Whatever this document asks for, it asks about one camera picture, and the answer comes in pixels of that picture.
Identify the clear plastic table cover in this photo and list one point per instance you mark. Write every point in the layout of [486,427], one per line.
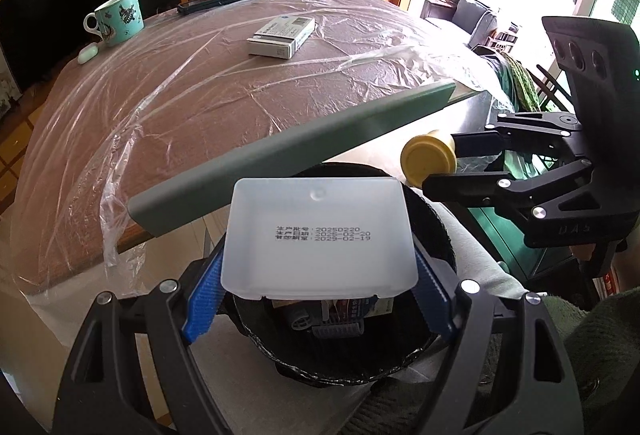
[200,115]

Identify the teal patterned mug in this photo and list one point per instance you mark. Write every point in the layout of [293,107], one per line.
[117,20]

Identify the dark green leather chair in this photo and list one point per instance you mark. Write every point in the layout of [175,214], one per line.
[500,230]

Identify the translucent white plastic case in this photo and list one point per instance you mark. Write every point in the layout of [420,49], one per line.
[320,235]

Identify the green knitted cloth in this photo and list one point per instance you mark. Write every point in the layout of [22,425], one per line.
[520,80]

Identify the person's grey trouser leg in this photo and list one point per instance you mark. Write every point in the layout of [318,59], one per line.
[475,260]

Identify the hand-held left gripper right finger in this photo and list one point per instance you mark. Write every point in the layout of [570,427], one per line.
[430,295]

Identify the long white medicine carton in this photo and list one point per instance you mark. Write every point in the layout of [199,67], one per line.
[282,35]

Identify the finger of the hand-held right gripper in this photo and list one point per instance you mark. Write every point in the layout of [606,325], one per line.
[475,146]
[465,187]

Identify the pale green earbuds case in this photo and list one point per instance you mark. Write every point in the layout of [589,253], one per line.
[87,53]

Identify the grey chair backrest rail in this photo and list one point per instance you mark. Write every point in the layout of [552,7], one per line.
[300,150]

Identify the person's right hand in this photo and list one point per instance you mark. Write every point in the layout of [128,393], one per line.
[630,265]

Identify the grey sofa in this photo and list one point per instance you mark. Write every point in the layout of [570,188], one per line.
[470,15]

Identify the black lined trash bin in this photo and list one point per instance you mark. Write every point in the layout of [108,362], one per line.
[430,235]

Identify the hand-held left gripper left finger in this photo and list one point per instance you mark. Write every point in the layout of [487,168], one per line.
[202,295]

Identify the blue and white medicine box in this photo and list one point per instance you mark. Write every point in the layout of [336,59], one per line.
[360,307]

